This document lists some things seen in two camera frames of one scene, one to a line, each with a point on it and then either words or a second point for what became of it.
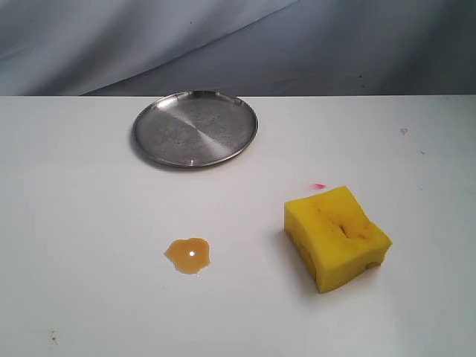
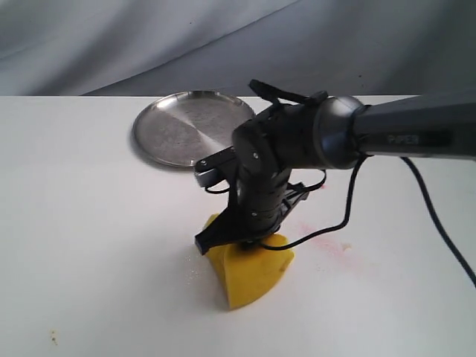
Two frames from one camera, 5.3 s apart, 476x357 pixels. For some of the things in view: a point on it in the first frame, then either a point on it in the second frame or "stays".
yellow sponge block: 334,236 to 248,274
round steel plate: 195,129 stays
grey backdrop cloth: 246,47 stays
